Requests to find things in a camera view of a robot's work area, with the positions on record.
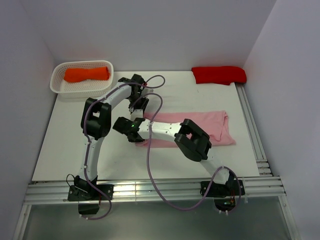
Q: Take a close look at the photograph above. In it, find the white perforated plastic basket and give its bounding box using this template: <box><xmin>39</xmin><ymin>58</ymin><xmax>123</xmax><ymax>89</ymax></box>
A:
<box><xmin>50</xmin><ymin>60</ymin><xmax>114</xmax><ymax>98</ymax></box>

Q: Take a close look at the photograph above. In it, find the pink t shirt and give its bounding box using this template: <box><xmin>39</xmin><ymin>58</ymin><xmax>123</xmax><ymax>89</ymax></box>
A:
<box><xmin>134</xmin><ymin>110</ymin><xmax>237</xmax><ymax>148</ymax></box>

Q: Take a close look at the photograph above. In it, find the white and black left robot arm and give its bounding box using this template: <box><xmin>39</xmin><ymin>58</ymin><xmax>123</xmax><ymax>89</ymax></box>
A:
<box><xmin>67</xmin><ymin>74</ymin><xmax>149</xmax><ymax>201</ymax></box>

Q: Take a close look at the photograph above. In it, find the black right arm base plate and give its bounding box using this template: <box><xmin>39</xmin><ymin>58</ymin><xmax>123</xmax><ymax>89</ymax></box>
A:
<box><xmin>199</xmin><ymin>180</ymin><xmax>246</xmax><ymax>198</ymax></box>

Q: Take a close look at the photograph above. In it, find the folded red t shirt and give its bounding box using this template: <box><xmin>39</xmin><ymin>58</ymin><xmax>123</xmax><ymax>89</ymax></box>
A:
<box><xmin>191</xmin><ymin>66</ymin><xmax>247</xmax><ymax>86</ymax></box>

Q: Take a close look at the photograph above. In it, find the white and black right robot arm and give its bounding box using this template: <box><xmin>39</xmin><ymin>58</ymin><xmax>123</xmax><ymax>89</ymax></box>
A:
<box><xmin>113</xmin><ymin>117</ymin><xmax>234</xmax><ymax>195</ymax></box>

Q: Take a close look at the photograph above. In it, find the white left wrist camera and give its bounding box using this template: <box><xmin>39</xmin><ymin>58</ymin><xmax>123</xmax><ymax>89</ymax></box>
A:
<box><xmin>141</xmin><ymin>88</ymin><xmax>154</xmax><ymax>96</ymax></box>

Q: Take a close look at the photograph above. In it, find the rolled orange t shirt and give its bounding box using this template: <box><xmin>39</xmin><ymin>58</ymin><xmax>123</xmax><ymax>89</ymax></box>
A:
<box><xmin>63</xmin><ymin>67</ymin><xmax>111</xmax><ymax>83</ymax></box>

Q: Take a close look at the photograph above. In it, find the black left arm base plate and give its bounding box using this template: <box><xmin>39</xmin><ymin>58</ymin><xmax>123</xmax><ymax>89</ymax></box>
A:
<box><xmin>67</xmin><ymin>184</ymin><xmax>114</xmax><ymax>202</ymax></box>

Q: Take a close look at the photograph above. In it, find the aluminium right side rail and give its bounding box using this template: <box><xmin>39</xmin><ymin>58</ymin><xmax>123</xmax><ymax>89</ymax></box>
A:
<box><xmin>235</xmin><ymin>83</ymin><xmax>273</xmax><ymax>177</ymax></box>

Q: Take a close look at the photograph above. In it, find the aluminium front rail frame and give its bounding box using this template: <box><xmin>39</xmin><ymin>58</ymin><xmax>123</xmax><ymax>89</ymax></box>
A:
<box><xmin>13</xmin><ymin>175</ymin><xmax>301</xmax><ymax>240</ymax></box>

